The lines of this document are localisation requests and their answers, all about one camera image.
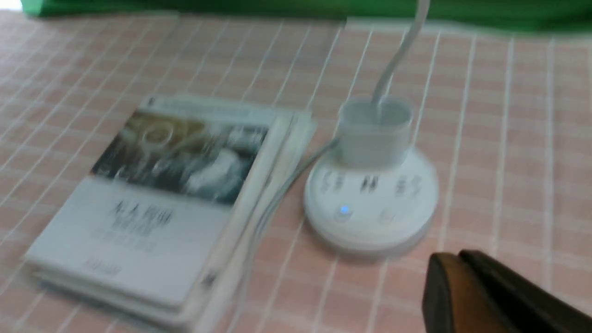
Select grey lamp power cable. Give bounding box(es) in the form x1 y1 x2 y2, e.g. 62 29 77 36
227 138 342 333

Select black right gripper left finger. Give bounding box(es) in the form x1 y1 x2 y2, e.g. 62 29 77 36
421 253 517 333

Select middle white book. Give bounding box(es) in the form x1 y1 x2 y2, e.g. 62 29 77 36
32 104 301 324

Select green backdrop cloth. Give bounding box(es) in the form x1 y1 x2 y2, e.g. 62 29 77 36
21 0 592 32

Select bottom white book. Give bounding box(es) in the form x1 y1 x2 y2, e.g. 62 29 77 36
26 112 315 333

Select pink checkered tablecloth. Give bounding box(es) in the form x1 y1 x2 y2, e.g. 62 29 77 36
0 12 591 333

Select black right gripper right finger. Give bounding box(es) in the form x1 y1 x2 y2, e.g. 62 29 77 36
459 249 592 333

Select top self-driving textbook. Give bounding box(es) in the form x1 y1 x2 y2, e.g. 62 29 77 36
24 95 294 311

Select white book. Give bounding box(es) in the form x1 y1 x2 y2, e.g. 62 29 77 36
32 104 301 324
26 112 315 333

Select white desk lamp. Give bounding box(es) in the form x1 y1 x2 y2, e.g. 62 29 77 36
303 0 439 257

